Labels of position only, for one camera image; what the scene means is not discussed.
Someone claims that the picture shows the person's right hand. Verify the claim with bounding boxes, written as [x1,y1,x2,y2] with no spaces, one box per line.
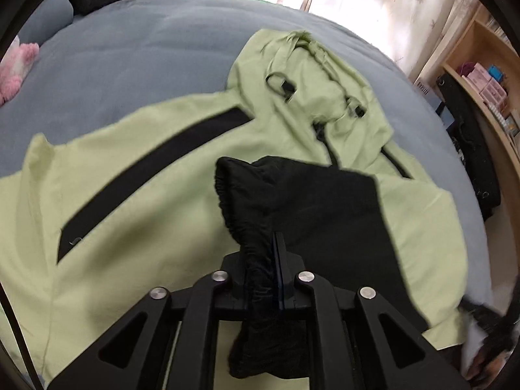
[471,345,508,384]

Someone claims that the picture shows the blue bed blanket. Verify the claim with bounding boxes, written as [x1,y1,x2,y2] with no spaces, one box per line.
[0,0,490,390]

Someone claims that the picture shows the wooden shelf unit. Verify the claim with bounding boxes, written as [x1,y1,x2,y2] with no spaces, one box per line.
[441,6,520,253]

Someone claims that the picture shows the blue pillow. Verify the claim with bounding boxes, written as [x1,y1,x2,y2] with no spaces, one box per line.
[18,0,74,45]

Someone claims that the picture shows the white labelled box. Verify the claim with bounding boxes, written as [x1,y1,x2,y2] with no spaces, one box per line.
[413,79,437,102]

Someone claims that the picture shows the black bag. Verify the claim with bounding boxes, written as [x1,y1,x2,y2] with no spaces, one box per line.
[436,71,502,220]

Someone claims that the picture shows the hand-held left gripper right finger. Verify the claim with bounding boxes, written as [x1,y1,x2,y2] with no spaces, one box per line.
[279,231,474,390]

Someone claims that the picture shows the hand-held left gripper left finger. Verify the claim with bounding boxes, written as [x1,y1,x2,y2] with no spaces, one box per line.
[49,231,279,390]

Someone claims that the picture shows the green and black jacket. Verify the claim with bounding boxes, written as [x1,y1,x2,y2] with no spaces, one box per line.
[0,28,472,390]

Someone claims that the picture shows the pink storage boxes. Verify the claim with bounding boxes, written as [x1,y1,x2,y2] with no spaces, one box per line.
[467,63,510,114]

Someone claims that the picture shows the pink and white plush toy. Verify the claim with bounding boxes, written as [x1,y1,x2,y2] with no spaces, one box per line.
[0,34,40,104]

